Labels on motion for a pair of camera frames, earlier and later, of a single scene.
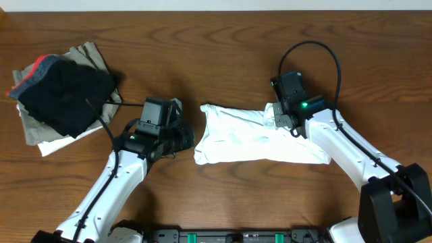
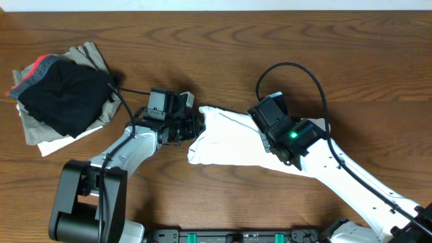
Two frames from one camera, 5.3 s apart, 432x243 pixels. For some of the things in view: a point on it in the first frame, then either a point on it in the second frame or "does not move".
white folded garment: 46,148 does not move
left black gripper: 183,136 to 194,126
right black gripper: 278,112 to 266,142
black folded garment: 52,92 does not move
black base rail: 174,235 does not move
